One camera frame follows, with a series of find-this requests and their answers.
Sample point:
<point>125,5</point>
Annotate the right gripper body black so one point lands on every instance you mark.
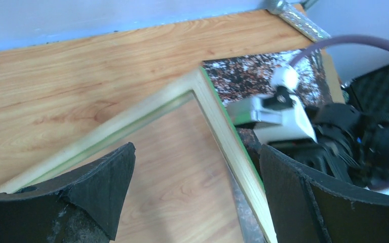
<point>351,146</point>

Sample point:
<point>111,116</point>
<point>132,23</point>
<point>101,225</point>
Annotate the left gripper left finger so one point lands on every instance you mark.
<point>83,205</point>

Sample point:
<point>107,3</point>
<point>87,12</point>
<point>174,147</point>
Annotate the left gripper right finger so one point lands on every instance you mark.
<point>309,206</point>

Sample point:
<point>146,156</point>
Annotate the wooden picture frame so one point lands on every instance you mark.
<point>180,190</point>

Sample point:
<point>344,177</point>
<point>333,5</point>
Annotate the clear acrylic sheet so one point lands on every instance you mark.
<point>250,229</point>

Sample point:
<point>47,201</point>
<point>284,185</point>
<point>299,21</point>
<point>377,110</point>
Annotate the autumn forest photo board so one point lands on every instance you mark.
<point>240,77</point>

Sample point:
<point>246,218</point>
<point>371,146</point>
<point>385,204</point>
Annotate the black poker chip case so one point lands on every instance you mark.
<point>369,92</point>

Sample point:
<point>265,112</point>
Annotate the silver glitter microphone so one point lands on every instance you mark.
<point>297,20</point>

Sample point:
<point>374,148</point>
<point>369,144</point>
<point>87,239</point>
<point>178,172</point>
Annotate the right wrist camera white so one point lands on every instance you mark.
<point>278,117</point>

